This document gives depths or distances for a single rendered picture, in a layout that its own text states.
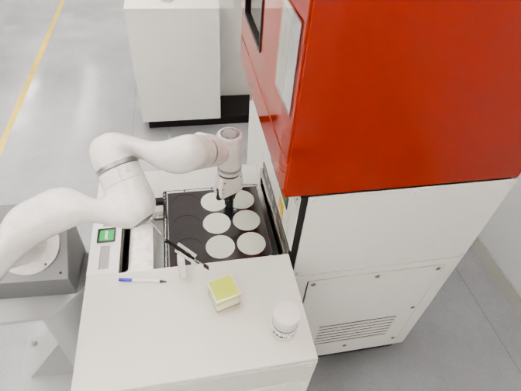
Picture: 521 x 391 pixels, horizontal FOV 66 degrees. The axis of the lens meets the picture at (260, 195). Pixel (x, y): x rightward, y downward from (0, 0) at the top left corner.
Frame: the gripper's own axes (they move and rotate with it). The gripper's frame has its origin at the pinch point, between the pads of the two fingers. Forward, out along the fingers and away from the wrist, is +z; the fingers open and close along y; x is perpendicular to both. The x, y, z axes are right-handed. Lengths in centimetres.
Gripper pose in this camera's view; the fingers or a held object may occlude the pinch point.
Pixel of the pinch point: (229, 202)
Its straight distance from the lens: 150.1
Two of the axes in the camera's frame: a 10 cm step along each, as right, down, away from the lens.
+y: -7.9, 4.0, -4.7
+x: 6.1, 5.9, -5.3
